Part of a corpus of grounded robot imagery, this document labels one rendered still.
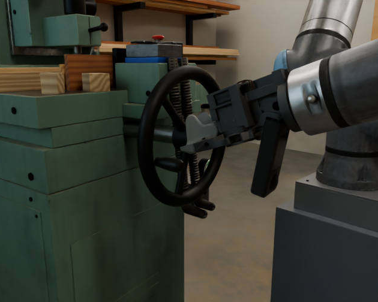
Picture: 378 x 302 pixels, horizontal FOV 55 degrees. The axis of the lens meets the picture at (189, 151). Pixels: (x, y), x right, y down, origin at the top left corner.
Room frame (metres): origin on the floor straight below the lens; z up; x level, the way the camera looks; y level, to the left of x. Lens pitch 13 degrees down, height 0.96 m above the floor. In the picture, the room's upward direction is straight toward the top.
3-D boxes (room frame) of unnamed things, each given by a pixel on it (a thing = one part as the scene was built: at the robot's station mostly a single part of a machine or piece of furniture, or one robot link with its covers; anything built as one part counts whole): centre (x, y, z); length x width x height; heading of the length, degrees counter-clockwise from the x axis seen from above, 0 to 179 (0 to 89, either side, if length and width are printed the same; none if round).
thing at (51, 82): (0.74, 0.27, 0.92); 0.03 x 0.03 x 0.04; 83
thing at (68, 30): (0.95, 0.29, 1.03); 0.14 x 0.07 x 0.09; 54
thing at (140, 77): (0.89, 0.08, 0.91); 0.15 x 0.14 x 0.09; 144
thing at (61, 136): (0.91, 0.23, 0.82); 0.40 x 0.21 x 0.04; 144
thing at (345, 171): (1.01, -0.47, 0.68); 0.19 x 0.19 x 0.10
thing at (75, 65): (0.91, 0.19, 0.94); 0.25 x 0.01 x 0.08; 144
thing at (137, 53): (0.89, 0.07, 0.99); 0.13 x 0.11 x 0.06; 144
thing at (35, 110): (0.94, 0.15, 0.87); 0.61 x 0.30 x 0.06; 144
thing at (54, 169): (1.01, 0.37, 0.76); 0.57 x 0.45 x 0.09; 54
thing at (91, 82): (0.81, 0.20, 0.92); 0.05 x 0.05 x 0.04; 36
